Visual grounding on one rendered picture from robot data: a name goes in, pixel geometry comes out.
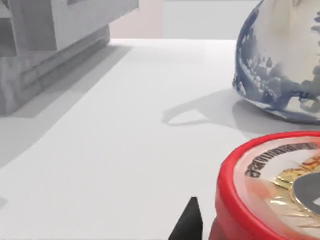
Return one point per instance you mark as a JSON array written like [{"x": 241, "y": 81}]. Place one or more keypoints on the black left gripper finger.
[{"x": 191, "y": 223}]

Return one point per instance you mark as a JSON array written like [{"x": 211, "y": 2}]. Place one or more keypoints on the red lidded round container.
[{"x": 265, "y": 190}]

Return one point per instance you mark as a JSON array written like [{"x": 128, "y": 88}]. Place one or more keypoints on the grey cabinet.
[{"x": 42, "y": 47}]

